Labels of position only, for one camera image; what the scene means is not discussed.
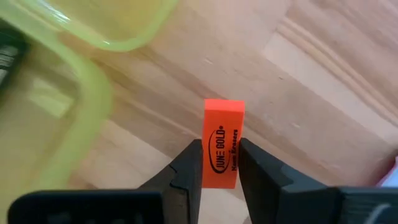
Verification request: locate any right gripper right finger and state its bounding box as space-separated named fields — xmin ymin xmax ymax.
xmin=238 ymin=138 xmax=340 ymax=224

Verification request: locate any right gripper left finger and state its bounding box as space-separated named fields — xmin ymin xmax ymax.
xmin=138 ymin=138 xmax=203 ymax=224

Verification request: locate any orange eraser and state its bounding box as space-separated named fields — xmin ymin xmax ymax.
xmin=201 ymin=98 xmax=246 ymax=190

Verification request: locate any yellow-green translucent pencil case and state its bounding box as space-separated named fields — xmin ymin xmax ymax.
xmin=0 ymin=0 xmax=180 ymax=218

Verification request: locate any pink and white flat pack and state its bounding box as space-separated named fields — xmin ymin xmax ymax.
xmin=377 ymin=155 xmax=398 ymax=187

